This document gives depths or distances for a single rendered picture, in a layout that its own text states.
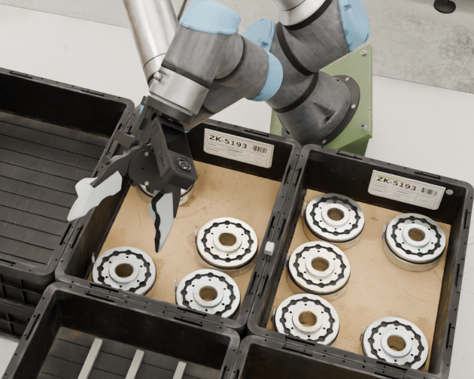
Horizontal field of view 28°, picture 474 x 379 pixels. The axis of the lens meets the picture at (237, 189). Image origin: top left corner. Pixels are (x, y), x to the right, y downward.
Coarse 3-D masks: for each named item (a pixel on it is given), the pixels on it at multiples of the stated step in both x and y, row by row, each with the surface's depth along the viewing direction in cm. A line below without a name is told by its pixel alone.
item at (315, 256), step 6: (312, 258) 154; (318, 258) 155; (324, 258) 155; (330, 258) 155; (306, 264) 154; (330, 264) 154; (306, 270) 153; (312, 270) 153; (330, 270) 153; (318, 276) 152; (324, 276) 152
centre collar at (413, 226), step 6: (408, 228) 160; (414, 228) 160; (420, 228) 160; (426, 228) 160; (402, 234) 159; (426, 234) 159; (408, 240) 158; (426, 240) 158; (414, 246) 158; (420, 246) 158
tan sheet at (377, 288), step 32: (320, 192) 169; (384, 224) 165; (352, 256) 160; (384, 256) 160; (288, 288) 155; (352, 288) 156; (384, 288) 156; (416, 288) 157; (352, 320) 152; (416, 320) 152
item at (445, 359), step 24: (312, 144) 162; (384, 168) 160; (408, 168) 160; (288, 192) 155; (288, 216) 152; (456, 264) 148; (264, 288) 144; (456, 288) 145; (456, 312) 142; (264, 336) 137; (288, 336) 137; (360, 360) 135
